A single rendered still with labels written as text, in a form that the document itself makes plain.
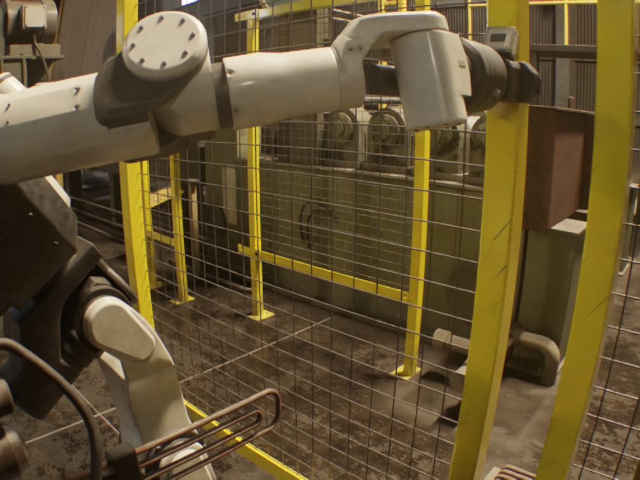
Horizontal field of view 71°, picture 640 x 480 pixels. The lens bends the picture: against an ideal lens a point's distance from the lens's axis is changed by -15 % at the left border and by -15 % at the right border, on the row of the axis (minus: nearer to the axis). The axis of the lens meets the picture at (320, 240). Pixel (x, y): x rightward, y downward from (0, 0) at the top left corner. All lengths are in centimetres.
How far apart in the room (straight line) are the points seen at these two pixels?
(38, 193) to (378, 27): 48
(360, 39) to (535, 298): 227
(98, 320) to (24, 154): 40
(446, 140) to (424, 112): 226
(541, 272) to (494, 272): 185
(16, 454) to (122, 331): 49
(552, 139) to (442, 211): 77
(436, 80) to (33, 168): 39
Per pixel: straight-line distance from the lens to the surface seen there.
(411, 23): 52
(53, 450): 227
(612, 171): 70
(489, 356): 82
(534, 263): 262
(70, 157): 49
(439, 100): 51
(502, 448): 218
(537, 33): 1222
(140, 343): 88
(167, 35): 47
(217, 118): 48
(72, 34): 647
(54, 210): 75
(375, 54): 395
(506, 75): 64
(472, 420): 89
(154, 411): 100
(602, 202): 70
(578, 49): 532
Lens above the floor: 130
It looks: 15 degrees down
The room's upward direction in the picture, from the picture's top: straight up
